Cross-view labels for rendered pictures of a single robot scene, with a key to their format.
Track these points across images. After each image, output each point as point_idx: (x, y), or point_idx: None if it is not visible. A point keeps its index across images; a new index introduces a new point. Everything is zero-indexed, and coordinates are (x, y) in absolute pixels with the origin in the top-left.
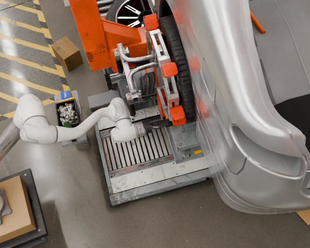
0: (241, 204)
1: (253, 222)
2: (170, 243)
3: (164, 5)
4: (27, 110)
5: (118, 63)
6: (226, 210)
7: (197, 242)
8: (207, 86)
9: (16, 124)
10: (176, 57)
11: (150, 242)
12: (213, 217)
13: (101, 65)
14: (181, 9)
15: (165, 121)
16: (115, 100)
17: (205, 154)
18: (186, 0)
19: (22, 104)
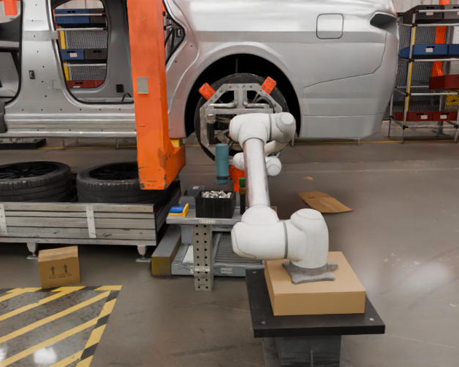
0: (381, 110)
1: (344, 226)
2: (356, 258)
3: (189, 93)
4: (259, 113)
5: (213, 128)
6: (330, 232)
7: (358, 247)
8: (328, 33)
9: (261, 134)
10: (262, 79)
11: (352, 266)
12: (334, 237)
13: (169, 178)
14: (267, 21)
15: (273, 154)
16: (239, 153)
17: (328, 126)
18: (276, 4)
19: (247, 116)
